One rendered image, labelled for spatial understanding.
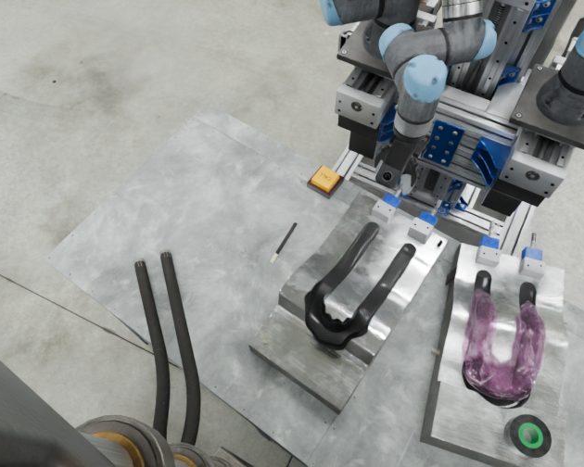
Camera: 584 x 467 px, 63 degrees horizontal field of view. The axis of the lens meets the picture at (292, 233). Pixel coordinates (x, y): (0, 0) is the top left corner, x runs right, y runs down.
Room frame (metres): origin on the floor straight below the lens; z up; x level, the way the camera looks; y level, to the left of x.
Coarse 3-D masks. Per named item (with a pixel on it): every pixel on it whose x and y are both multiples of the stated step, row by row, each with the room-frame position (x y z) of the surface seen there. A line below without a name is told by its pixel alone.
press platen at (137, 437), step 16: (112, 416) 0.07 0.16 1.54; (96, 432) 0.05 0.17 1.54; (112, 432) 0.05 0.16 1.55; (128, 432) 0.05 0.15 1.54; (144, 432) 0.05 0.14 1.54; (128, 448) 0.04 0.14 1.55; (144, 448) 0.04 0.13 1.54; (160, 448) 0.04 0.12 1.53; (144, 464) 0.03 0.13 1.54; (160, 464) 0.03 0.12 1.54
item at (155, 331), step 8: (136, 264) 0.56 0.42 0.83; (144, 264) 0.56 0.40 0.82; (136, 272) 0.53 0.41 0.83; (144, 272) 0.53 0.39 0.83; (144, 280) 0.51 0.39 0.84; (144, 288) 0.48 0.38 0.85; (144, 296) 0.46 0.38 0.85; (152, 296) 0.46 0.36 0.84; (144, 304) 0.44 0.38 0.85; (152, 304) 0.43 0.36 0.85; (152, 312) 0.41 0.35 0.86; (152, 320) 0.39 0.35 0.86; (152, 328) 0.37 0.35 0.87; (160, 328) 0.37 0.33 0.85; (152, 336) 0.35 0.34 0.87; (160, 336) 0.35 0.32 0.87; (152, 344) 0.33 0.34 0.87; (160, 344) 0.33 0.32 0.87
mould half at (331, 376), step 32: (352, 224) 0.62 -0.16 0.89; (384, 224) 0.61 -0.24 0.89; (320, 256) 0.53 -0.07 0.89; (384, 256) 0.52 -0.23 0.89; (416, 256) 0.52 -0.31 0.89; (288, 288) 0.43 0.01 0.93; (352, 288) 0.43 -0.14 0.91; (416, 288) 0.43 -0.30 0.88; (288, 320) 0.37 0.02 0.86; (384, 320) 0.34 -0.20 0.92; (256, 352) 0.31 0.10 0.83; (288, 352) 0.30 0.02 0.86; (320, 352) 0.29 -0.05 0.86; (352, 352) 0.28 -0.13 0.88; (320, 384) 0.22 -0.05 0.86; (352, 384) 0.22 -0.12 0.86
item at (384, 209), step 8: (400, 184) 0.73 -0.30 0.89; (400, 192) 0.71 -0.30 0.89; (384, 200) 0.67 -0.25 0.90; (392, 200) 0.67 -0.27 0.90; (400, 200) 0.67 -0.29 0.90; (376, 208) 0.64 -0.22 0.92; (384, 208) 0.64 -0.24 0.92; (392, 208) 0.64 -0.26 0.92; (376, 216) 0.63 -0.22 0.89; (384, 216) 0.62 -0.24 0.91; (392, 216) 0.63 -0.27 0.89
